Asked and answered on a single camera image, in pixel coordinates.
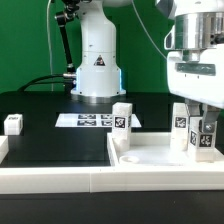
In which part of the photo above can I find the white sheet with fiducial markers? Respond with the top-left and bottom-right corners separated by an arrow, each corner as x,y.
55,113 -> 142,129

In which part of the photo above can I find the white thin cable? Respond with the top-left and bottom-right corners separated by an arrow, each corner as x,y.
46,0 -> 56,92

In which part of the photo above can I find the black cable bundle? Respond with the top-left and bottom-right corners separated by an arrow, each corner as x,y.
16,73 -> 77,92

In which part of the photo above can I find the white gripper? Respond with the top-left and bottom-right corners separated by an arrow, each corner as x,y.
167,44 -> 224,133

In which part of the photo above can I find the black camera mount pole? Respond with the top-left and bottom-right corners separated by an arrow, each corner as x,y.
54,0 -> 81,79

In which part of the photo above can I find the white square table top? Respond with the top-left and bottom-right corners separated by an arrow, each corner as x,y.
107,132 -> 224,166

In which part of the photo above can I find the white workspace frame wall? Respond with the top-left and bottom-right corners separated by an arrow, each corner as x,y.
0,134 -> 224,195

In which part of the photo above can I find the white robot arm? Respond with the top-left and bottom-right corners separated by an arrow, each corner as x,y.
65,0 -> 224,133

